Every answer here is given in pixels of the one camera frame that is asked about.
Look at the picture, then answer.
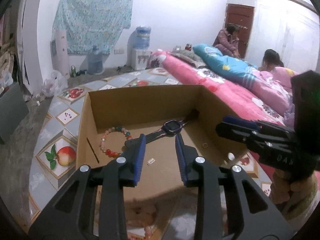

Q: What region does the white plastic bag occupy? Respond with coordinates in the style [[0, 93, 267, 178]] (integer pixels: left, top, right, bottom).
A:
[[0, 70, 14, 88], [41, 70, 68, 97]]

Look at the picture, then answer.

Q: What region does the brown wooden door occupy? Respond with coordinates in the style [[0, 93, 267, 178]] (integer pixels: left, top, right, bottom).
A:
[[225, 4, 255, 58]]

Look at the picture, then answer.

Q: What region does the brown cardboard box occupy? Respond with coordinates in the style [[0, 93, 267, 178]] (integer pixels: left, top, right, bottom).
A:
[[76, 84, 251, 240]]

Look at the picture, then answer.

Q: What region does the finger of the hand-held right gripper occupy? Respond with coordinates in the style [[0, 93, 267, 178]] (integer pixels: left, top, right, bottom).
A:
[[222, 115, 296, 136], [216, 122, 298, 153]]

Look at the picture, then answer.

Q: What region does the multicolour bead bracelet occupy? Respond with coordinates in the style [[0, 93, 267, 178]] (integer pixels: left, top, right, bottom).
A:
[[99, 126, 132, 157]]

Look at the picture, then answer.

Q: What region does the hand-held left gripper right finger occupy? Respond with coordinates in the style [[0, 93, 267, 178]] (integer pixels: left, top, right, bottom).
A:
[[175, 133, 295, 240]]

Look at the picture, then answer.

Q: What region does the black smart watch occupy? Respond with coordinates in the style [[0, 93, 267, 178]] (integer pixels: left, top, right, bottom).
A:
[[124, 109, 200, 150]]

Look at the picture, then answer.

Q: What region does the pile of light clothes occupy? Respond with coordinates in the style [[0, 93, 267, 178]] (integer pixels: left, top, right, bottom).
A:
[[0, 42, 18, 80]]

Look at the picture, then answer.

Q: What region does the teal patterned wall cloth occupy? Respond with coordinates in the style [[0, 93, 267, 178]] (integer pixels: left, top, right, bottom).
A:
[[51, 0, 134, 55]]

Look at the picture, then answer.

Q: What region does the light pink printed quilt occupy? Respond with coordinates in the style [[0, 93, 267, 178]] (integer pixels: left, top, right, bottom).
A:
[[246, 66, 300, 117]]

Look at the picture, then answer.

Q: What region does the pink floral quilt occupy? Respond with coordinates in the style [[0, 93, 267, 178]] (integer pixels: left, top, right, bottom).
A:
[[150, 50, 295, 128]]

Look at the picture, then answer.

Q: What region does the blue printed pillow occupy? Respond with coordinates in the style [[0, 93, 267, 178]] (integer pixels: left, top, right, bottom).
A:
[[192, 44, 258, 88]]

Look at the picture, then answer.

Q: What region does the white water dispenser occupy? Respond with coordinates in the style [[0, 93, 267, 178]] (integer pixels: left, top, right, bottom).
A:
[[131, 48, 152, 71]]

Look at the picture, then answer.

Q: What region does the grey fur blanket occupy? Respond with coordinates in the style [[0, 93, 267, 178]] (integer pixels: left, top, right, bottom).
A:
[[171, 49, 208, 68]]

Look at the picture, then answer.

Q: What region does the white paper roll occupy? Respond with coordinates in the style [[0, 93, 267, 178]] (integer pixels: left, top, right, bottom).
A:
[[54, 29, 70, 79]]

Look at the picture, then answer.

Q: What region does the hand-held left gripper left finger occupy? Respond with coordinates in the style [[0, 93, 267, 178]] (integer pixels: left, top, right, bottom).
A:
[[29, 133, 147, 240]]

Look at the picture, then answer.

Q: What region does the white wardrobe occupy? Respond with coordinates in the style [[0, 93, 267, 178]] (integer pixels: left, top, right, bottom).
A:
[[247, 0, 320, 75]]

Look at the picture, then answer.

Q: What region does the clear water jug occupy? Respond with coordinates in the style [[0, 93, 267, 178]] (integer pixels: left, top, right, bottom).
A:
[[87, 45, 104, 75]]

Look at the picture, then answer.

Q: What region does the blue water jug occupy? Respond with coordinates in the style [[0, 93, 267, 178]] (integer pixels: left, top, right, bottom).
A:
[[136, 26, 152, 50]]

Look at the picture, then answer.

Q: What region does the grey board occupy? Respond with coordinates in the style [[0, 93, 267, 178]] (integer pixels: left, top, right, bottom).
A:
[[0, 81, 30, 144]]

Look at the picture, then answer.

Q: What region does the person's right hand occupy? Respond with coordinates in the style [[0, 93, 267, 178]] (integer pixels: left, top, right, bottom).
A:
[[271, 169, 318, 205]]

